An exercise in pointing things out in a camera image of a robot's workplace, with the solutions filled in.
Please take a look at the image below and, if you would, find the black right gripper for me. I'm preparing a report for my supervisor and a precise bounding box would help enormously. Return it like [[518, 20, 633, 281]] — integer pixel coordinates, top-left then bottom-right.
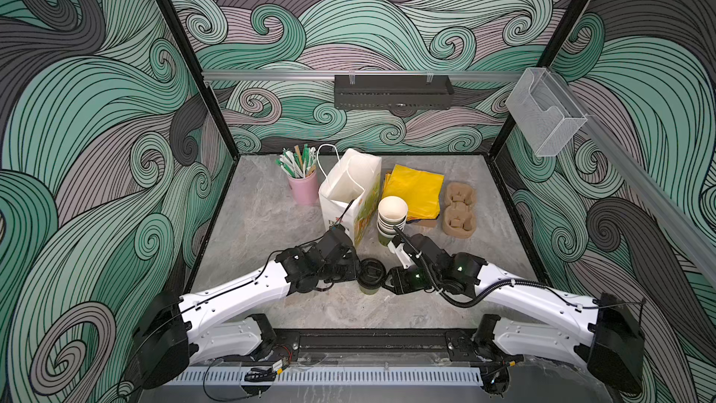
[[377, 265, 439, 295]]

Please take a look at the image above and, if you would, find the black cup lid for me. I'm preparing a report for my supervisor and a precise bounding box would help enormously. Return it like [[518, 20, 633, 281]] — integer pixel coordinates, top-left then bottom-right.
[[357, 257, 387, 289]]

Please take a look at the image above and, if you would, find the green paper cup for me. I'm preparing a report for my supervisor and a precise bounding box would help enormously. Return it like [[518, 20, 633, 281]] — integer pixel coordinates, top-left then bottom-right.
[[359, 285, 380, 296]]

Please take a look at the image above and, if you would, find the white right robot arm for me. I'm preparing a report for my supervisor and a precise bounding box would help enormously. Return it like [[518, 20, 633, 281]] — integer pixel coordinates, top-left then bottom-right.
[[388, 229, 645, 396]]

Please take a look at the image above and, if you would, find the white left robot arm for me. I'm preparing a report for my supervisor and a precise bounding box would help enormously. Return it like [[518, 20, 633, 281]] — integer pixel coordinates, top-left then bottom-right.
[[131, 224, 360, 390]]

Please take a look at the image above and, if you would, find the brown pulp cup carrier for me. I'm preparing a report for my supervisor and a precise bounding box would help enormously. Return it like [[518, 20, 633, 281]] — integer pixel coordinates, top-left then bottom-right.
[[442, 182, 477, 239]]

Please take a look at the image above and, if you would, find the white green paper bag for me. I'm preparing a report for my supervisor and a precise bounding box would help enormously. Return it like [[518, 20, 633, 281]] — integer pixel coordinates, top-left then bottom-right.
[[317, 144, 382, 246]]

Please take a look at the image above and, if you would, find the pink holder cup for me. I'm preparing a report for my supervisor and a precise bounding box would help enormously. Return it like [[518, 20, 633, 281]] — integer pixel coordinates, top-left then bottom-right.
[[288, 172, 319, 205]]

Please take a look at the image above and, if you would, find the stack of green paper cups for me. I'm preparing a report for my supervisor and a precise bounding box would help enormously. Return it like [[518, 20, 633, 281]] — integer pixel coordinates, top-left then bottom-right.
[[377, 196, 408, 246]]

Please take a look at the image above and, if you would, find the yellow paper napkin stack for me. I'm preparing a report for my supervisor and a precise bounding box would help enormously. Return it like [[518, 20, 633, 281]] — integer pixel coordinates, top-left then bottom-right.
[[382, 165, 445, 220]]

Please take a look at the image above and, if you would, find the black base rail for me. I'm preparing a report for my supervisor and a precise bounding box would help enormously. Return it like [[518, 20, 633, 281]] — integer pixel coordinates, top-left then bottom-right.
[[135, 315, 591, 371]]

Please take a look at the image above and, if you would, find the white slotted cable duct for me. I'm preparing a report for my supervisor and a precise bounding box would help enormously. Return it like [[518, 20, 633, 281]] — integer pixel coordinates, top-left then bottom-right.
[[169, 366, 483, 387]]

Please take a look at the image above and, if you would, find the clear acrylic wall pocket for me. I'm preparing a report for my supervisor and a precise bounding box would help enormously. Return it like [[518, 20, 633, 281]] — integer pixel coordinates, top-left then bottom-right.
[[505, 67, 587, 158]]

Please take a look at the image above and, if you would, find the black wall shelf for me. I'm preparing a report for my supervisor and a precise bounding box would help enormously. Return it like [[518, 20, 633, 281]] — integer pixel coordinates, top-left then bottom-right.
[[334, 76, 455, 110]]

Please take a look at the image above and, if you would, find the aluminium wall rail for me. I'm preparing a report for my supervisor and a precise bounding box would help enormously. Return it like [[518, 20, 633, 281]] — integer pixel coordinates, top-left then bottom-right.
[[201, 69, 522, 83]]

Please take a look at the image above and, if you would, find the black cage frame post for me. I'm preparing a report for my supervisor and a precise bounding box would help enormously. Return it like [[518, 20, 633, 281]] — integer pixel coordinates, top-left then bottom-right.
[[155, 0, 240, 163]]

